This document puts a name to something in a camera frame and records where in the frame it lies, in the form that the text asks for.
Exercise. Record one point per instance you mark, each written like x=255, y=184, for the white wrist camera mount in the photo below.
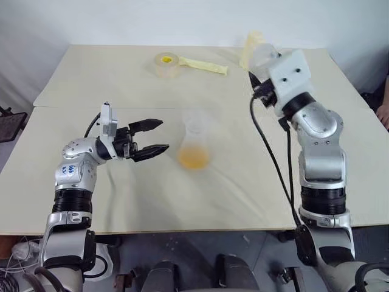
x=291, y=79
x=108, y=121

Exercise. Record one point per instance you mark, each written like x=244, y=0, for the black object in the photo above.
x=369, y=97

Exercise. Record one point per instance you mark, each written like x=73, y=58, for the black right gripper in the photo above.
x=267, y=92

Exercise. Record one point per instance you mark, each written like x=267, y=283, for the yellow tape strip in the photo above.
x=206, y=66

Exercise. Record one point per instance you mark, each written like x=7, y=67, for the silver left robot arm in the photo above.
x=76, y=170

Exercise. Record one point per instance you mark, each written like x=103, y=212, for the glass flask with orange liquid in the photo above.
x=194, y=155

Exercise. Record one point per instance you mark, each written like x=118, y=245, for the dark rounded shape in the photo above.
x=235, y=273
x=164, y=276

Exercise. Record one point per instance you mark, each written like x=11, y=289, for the rusty metal bracket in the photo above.
x=293, y=278
x=125, y=281

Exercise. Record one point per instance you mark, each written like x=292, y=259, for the black table caster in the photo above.
x=287, y=238

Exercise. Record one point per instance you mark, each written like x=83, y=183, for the black stand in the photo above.
x=12, y=124

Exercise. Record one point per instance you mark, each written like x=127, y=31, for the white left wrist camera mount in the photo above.
x=108, y=121

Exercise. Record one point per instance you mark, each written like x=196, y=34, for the beige tape roll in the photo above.
x=166, y=65

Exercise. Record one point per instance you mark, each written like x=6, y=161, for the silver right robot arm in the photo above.
x=319, y=146

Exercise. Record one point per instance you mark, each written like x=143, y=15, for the cream wrinkled table cloth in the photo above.
x=121, y=188

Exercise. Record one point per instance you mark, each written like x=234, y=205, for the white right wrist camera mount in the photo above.
x=291, y=79

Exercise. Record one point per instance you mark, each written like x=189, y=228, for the bystander person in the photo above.
x=384, y=109

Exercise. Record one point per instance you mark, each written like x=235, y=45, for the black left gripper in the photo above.
x=124, y=143

